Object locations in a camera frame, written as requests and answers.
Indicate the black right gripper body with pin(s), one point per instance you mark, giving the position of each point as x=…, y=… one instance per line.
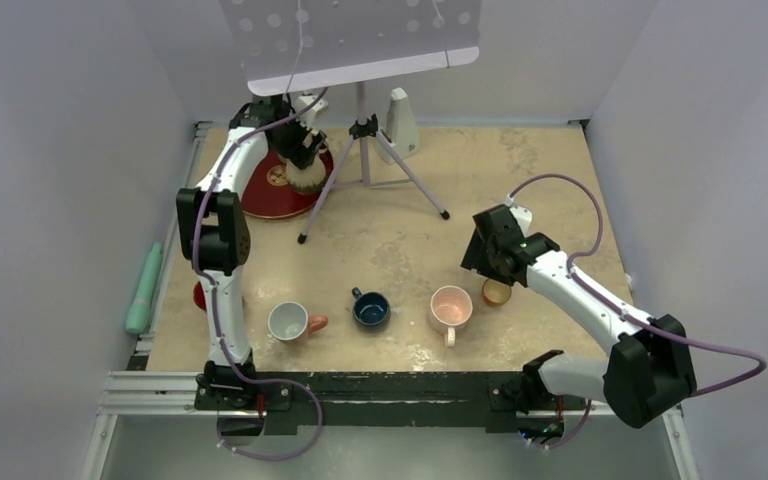
x=480, y=255

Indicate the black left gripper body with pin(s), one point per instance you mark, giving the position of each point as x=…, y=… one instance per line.
x=292, y=135

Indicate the cream round speckled mug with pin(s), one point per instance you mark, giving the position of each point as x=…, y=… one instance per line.
x=309, y=180

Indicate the small orange cup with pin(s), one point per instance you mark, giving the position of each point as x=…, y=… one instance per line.
x=495, y=293

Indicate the pale pink gradient mug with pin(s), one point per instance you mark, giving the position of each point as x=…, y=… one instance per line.
x=450, y=309

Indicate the blue ribbed mug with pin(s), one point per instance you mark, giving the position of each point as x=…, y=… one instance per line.
x=371, y=310

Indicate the pink dotted mug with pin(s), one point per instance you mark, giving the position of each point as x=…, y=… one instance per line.
x=291, y=322

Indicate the red mug black handle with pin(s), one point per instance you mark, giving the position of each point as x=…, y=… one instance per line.
x=198, y=296

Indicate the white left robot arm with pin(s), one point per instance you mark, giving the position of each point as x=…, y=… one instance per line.
x=214, y=234

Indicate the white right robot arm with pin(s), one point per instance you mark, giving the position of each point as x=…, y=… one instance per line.
x=648, y=369

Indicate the dark red round tray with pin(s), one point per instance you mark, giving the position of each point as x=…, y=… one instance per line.
x=269, y=196

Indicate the music stand tripod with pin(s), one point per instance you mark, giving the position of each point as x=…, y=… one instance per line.
x=361, y=134

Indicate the perforated music stand desk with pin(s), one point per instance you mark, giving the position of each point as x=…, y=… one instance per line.
x=292, y=46

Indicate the white metronome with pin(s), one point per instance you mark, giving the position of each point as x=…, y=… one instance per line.
x=399, y=130

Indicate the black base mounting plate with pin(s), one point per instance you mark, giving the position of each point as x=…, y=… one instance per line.
x=495, y=401

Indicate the mint green cylinder tool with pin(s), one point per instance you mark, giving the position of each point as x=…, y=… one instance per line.
x=139, y=312

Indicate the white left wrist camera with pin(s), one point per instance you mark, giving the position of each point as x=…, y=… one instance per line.
x=311, y=107

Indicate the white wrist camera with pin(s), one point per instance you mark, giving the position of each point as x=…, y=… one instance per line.
x=521, y=214
x=311, y=107

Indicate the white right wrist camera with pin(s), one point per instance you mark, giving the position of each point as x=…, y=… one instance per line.
x=521, y=214

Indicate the aluminium frame rail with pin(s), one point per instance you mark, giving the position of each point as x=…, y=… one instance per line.
x=140, y=393

